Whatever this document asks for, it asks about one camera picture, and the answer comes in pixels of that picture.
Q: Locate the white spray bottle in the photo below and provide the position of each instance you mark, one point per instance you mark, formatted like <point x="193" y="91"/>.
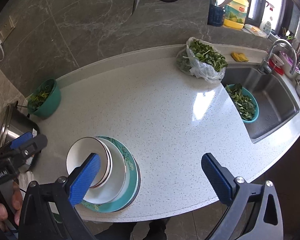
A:
<point x="266" y="26"/>

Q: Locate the large grey rimmed plate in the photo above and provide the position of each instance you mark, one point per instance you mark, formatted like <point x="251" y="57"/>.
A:
<point x="118" y="182"/>

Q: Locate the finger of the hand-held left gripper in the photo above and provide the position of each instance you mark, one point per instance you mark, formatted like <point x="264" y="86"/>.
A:
<point x="33" y="145"/>
<point x="21" y="141"/>

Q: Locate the teal floral plate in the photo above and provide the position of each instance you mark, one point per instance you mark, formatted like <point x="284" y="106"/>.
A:
<point x="139" y="182"/>
<point x="132" y="180"/>

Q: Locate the blue utensil holder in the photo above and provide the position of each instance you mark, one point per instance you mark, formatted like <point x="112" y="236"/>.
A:
<point x="216" y="16"/>

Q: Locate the plain white bowl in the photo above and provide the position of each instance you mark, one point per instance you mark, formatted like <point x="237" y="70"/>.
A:
<point x="77" y="155"/>

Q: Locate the white bowl pink flowers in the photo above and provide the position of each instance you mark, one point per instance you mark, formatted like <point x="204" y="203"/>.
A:
<point x="109" y="162"/>

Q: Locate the teal colander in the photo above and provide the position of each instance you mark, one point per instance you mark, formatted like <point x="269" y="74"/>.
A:
<point x="255" y="116"/>

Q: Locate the steel rice cooker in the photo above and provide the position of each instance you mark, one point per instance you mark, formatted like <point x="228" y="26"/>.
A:
<point x="15" y="127"/>

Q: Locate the steel faucet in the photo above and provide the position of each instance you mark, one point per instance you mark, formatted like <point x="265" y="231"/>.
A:
<point x="265" y="63"/>

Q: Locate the small potted plant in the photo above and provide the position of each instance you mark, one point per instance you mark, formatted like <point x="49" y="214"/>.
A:
<point x="288" y="35"/>

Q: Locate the person's left hand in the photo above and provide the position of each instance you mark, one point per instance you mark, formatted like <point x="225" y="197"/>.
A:
<point x="17" y="200"/>

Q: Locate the steel sink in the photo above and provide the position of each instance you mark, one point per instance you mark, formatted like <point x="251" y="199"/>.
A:
<point x="277" y="105"/>

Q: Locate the yellow white cloth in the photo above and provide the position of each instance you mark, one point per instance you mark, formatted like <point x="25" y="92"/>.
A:
<point x="255" y="31"/>

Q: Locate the white cup purple lid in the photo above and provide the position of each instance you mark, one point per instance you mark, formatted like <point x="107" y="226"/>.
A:
<point x="288" y="62"/>

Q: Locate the leafy greens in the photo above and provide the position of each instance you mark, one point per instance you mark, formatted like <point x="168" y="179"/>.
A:
<point x="242" y="103"/>
<point x="38" y="96"/>

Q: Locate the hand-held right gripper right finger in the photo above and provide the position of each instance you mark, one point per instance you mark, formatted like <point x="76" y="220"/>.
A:
<point x="217" y="180"/>

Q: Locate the yellow sponge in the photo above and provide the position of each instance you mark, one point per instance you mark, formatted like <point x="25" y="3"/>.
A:
<point x="239" y="57"/>

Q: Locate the wall socket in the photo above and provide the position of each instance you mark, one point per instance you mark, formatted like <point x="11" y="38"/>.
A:
<point x="8" y="28"/>

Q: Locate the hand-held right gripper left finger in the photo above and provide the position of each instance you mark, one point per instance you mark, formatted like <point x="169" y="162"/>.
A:
<point x="85" y="180"/>

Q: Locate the red white holder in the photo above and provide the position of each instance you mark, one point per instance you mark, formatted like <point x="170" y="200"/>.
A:
<point x="277" y="68"/>

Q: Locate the person's clothing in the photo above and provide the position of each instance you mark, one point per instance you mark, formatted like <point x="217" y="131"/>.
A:
<point x="125" y="230"/>

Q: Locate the plastic bag of greens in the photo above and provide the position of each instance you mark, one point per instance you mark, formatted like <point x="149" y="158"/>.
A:
<point x="205" y="55"/>

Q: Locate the teal bowl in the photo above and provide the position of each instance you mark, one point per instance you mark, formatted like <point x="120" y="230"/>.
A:
<point x="51" y="105"/>

